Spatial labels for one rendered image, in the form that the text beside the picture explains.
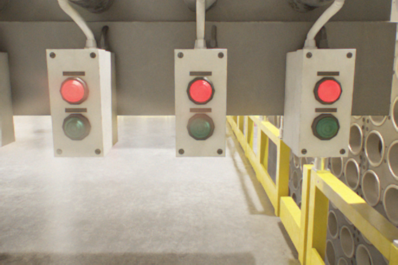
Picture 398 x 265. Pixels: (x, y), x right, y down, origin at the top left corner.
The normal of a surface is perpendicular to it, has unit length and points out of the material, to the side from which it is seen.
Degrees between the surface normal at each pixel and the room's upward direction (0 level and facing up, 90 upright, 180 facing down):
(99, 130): 90
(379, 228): 0
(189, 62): 90
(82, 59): 90
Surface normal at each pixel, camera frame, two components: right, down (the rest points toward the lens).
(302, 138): 0.00, 0.16
